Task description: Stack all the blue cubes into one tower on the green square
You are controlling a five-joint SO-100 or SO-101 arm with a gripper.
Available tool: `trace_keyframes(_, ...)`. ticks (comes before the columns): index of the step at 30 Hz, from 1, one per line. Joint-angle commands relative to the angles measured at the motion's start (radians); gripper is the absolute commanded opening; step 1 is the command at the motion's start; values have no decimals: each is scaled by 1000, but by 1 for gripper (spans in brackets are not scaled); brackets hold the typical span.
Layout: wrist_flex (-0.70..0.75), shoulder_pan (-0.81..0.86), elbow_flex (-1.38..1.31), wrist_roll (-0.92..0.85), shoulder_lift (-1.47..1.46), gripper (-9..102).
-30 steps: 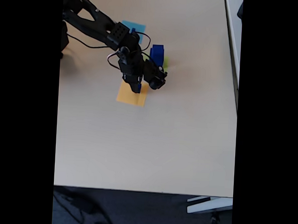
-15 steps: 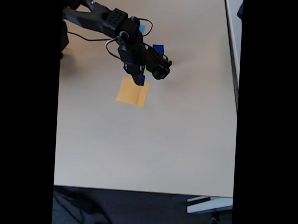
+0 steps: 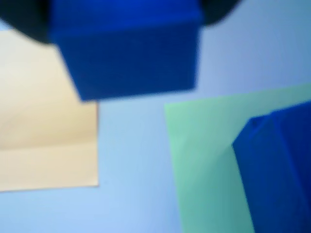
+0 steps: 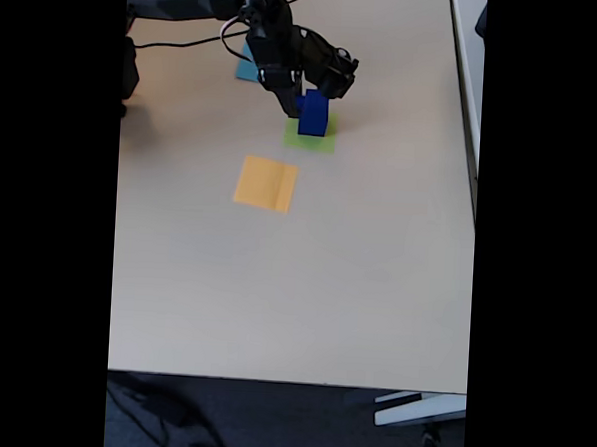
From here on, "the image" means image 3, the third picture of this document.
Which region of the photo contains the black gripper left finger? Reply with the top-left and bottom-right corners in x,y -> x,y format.
0,0 -> 58,45

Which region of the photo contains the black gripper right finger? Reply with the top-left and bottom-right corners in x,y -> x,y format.
200,0 -> 241,27

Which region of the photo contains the small blue cube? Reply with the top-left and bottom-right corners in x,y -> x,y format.
47,0 -> 204,102

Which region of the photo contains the largest blue cube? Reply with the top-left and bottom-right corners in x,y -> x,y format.
232,100 -> 311,233

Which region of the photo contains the orange paper square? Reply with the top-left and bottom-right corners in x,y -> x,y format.
0,29 -> 100,193

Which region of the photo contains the green paper square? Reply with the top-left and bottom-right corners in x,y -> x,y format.
164,83 -> 311,233

